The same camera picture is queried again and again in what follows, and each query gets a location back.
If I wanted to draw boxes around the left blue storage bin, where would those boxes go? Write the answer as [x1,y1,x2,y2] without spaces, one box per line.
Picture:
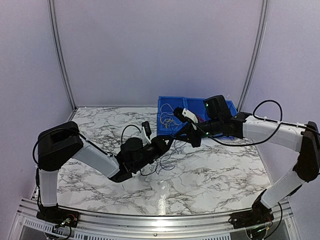
[156,96,185,135]

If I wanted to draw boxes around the right blue storage bin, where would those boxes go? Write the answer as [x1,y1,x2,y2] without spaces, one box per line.
[204,95,237,139]

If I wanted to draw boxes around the aluminium corner post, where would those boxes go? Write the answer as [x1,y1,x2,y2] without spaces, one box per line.
[236,0,270,111]
[47,0,77,111]

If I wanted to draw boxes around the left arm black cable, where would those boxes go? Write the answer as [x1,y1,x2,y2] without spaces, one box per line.
[120,124,159,176]

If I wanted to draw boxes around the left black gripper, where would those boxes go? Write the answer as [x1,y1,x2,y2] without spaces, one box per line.
[131,134,173,172]

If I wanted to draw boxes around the left aluminium corner post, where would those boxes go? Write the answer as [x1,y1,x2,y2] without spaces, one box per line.
[47,0,77,111]

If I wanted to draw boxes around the middle blue storage bin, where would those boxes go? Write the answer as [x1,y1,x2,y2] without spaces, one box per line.
[184,97,210,123]

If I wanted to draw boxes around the right aluminium corner post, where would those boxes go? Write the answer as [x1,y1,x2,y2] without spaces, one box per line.
[236,0,270,111]

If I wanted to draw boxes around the blue storage bin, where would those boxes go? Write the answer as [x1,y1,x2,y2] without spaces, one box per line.
[204,95,237,139]
[156,96,185,135]
[184,97,210,123]

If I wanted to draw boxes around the coloured wire bundle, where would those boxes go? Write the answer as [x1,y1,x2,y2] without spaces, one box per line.
[154,138,183,176]

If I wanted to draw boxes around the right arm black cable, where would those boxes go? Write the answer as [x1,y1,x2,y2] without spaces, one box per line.
[194,99,283,147]

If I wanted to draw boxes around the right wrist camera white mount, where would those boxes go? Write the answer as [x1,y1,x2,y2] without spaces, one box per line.
[173,107,199,130]

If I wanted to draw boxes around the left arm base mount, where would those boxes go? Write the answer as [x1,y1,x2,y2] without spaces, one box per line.
[36,205,80,228]

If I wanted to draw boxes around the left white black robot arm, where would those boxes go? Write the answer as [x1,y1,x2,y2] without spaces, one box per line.
[32,121,174,223]

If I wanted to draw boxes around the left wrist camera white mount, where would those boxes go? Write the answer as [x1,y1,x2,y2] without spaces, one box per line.
[141,121,152,145]

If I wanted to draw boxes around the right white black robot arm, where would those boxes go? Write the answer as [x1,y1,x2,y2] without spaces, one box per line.
[173,95,320,224]

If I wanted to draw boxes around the white wire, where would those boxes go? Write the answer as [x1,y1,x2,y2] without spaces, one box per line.
[159,102,185,130]

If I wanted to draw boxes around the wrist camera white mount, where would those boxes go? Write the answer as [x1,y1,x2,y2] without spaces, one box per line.
[141,121,152,145]
[173,107,199,130]

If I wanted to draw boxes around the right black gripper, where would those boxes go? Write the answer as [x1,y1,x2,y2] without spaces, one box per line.
[172,117,222,148]

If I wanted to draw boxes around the aluminium front rail frame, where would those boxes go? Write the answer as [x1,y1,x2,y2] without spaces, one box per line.
[8,198,301,240]

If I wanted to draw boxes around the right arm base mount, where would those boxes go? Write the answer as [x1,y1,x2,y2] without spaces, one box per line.
[228,209,274,229]

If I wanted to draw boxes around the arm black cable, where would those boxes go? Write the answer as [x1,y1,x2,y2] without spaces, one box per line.
[194,99,283,147]
[120,124,159,176]

